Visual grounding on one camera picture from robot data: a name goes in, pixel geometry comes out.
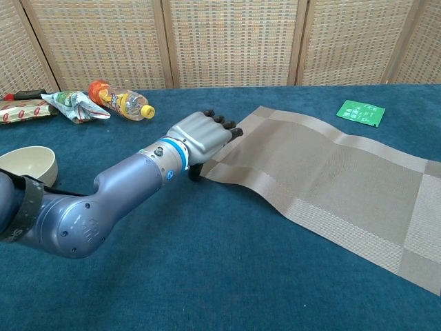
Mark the plastic bottle with yellow cap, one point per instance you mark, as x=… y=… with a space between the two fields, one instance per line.
x=120 y=101

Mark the woven beige placemat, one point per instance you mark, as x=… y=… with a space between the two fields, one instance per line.
x=327 y=179

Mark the green sachet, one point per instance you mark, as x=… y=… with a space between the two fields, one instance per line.
x=360 y=112

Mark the gold foil packet red print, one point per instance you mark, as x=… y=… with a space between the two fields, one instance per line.
x=24 y=112

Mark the woven bamboo screen panel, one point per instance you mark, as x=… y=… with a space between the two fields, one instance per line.
x=351 y=41
x=100 y=41
x=423 y=51
x=17 y=51
x=234 y=41

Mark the crumpled white green snack bag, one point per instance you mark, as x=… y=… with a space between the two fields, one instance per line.
x=74 y=103

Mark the beige bowl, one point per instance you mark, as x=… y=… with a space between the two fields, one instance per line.
x=27 y=162

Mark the black box with red end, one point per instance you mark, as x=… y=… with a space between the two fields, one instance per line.
x=29 y=93

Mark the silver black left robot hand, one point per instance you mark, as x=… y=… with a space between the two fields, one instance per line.
x=200 y=132

